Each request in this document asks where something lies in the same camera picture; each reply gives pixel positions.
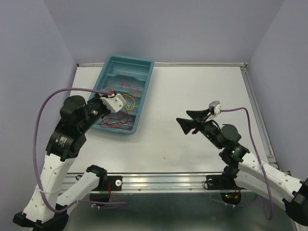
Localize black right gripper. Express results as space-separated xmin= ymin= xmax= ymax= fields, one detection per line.
xmin=176 ymin=108 xmax=223 ymax=149

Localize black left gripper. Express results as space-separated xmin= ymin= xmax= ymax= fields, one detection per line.
xmin=81 ymin=91 xmax=112 ymax=132

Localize separated red wire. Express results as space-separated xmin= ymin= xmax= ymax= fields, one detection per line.
xmin=99 ymin=113 xmax=137 ymax=130

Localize yellow wires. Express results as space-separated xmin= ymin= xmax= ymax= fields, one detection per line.
xmin=121 ymin=93 xmax=142 ymax=112

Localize thin pink wire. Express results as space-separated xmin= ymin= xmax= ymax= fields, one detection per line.
xmin=108 ymin=77 xmax=142 ymax=96

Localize teal plastic compartment tray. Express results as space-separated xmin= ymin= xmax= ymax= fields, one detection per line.
xmin=92 ymin=55 xmax=154 ymax=135

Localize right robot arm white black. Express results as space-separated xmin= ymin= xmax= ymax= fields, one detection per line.
xmin=176 ymin=109 xmax=308 ymax=226

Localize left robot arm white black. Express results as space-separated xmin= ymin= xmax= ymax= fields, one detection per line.
xmin=13 ymin=93 xmax=124 ymax=231

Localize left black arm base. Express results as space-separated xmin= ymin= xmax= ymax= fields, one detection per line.
xmin=89 ymin=175 xmax=123 ymax=203

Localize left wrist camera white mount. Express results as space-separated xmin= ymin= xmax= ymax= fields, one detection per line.
xmin=100 ymin=90 xmax=127 ymax=113

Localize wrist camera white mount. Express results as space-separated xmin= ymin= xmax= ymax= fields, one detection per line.
xmin=100 ymin=90 xmax=127 ymax=113
xmin=209 ymin=101 xmax=221 ymax=118

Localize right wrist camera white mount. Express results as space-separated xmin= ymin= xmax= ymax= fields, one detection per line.
xmin=209 ymin=101 xmax=221 ymax=118

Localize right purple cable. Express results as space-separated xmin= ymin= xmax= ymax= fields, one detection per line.
xmin=221 ymin=107 xmax=274 ymax=220

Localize aluminium mounting rail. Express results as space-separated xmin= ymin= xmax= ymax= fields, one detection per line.
xmin=57 ymin=171 xmax=292 ymax=193

